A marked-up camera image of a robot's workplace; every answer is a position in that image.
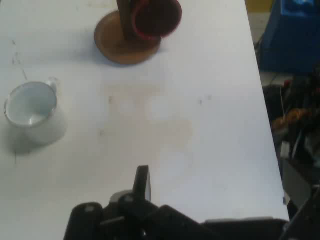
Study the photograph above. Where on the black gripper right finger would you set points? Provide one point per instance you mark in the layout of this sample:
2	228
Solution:
245	230

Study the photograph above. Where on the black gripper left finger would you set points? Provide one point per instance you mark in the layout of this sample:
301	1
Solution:
142	182

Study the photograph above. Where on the red mug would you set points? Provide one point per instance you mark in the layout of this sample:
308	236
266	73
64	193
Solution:
157	17

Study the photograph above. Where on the brown wooden mug tree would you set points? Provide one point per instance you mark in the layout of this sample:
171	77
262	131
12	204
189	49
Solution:
112	45

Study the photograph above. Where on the blue box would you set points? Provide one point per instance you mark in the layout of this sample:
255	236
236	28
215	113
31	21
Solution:
287	37

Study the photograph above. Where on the white enamel mug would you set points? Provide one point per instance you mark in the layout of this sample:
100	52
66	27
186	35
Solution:
32	105

